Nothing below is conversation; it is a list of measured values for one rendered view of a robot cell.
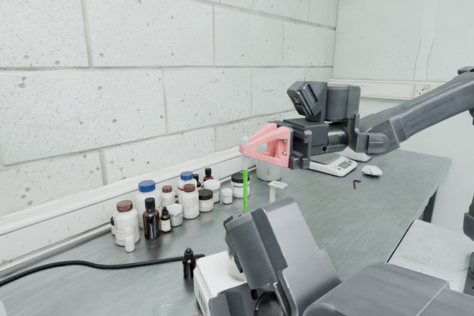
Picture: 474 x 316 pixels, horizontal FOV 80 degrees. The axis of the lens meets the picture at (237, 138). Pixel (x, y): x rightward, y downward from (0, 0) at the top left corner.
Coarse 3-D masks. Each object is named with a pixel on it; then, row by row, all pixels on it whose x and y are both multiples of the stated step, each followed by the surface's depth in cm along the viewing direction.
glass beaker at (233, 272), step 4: (224, 236) 50; (224, 240) 48; (228, 248) 49; (228, 252) 49; (228, 256) 49; (232, 256) 49; (228, 260) 50; (232, 260) 49; (228, 264) 50; (232, 264) 49; (228, 268) 50; (232, 268) 49; (236, 268) 49; (228, 272) 50; (232, 272) 49; (236, 272) 49; (232, 276) 50; (236, 276) 49; (240, 276) 49; (244, 276) 49; (232, 280) 50; (236, 280) 49; (240, 280) 49; (244, 280) 49
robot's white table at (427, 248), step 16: (416, 224) 84; (432, 224) 84; (416, 240) 76; (432, 240) 76; (448, 240) 76; (464, 240) 76; (400, 256) 70; (416, 256) 70; (432, 256) 70; (448, 256) 70; (464, 256) 70; (432, 272) 64; (448, 272) 64; (464, 272) 64
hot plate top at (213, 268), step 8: (208, 256) 57; (216, 256) 57; (224, 256) 57; (200, 264) 54; (208, 264) 54; (216, 264) 54; (224, 264) 54; (200, 272) 53; (208, 272) 52; (216, 272) 52; (224, 272) 52; (208, 280) 50; (216, 280) 50; (224, 280) 50; (208, 288) 49; (216, 288) 48; (224, 288) 48
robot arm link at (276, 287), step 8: (264, 288) 24; (272, 288) 23; (280, 288) 22; (264, 296) 26; (272, 296) 25; (280, 296) 22; (264, 304) 25; (272, 304) 24; (280, 304) 22; (288, 304) 22; (264, 312) 24; (272, 312) 23; (280, 312) 22; (288, 312) 22
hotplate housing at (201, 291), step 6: (198, 270) 55; (198, 276) 54; (198, 282) 53; (204, 282) 52; (198, 288) 53; (204, 288) 51; (198, 294) 54; (204, 294) 50; (198, 300) 54; (204, 300) 50; (204, 306) 51; (204, 312) 51
